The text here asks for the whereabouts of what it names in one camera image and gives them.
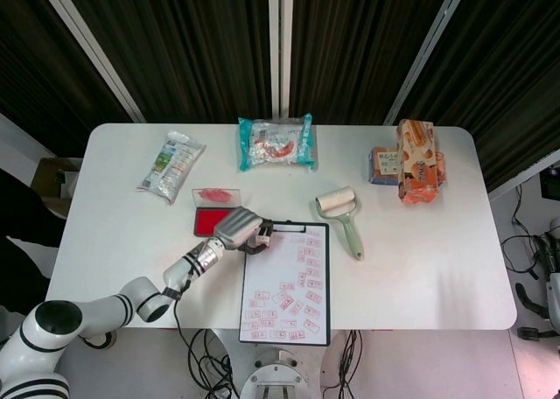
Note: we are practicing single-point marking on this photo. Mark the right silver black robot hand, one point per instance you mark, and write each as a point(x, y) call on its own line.
point(552, 289)

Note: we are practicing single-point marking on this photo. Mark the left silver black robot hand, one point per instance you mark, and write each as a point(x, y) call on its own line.
point(238, 226)

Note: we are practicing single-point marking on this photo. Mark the white red rubber stamp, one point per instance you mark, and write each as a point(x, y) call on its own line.
point(263, 238)

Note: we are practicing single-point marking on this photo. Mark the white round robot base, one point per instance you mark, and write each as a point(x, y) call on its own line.
point(277, 377)

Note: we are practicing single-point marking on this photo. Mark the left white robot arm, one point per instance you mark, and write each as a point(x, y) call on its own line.
point(100, 311)

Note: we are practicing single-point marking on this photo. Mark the red ink pad with lid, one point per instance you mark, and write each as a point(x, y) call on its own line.
point(205, 221)

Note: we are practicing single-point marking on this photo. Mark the black floor caster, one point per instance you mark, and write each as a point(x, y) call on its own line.
point(531, 332)

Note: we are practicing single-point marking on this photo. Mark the black clipboard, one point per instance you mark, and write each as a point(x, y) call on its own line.
point(289, 227)

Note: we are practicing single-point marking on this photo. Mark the white green snack bag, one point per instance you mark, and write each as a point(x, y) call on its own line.
point(172, 167)

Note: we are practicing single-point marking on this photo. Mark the teal clear snack bag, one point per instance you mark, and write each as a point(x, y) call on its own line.
point(275, 143)

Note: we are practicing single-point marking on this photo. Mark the black monitor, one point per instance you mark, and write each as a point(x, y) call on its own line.
point(551, 182)

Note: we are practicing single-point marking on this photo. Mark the green lint roller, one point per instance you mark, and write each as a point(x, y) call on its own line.
point(350, 233)

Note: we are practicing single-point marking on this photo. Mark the blue cardboard box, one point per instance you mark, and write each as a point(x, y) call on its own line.
point(385, 165)

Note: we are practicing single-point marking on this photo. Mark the orange cardboard snack box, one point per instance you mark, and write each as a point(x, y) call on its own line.
point(420, 163)

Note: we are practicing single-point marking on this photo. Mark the dark pleated curtain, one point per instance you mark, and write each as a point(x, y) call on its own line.
point(197, 44)

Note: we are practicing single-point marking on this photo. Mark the brown cardboard box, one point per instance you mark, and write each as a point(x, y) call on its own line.
point(54, 184)

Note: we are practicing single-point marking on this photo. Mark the person in black clothes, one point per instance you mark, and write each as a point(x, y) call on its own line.
point(22, 215)

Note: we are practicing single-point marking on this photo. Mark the white metal frame post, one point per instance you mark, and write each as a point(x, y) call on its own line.
point(525, 176)
point(92, 53)
point(281, 44)
point(431, 53)

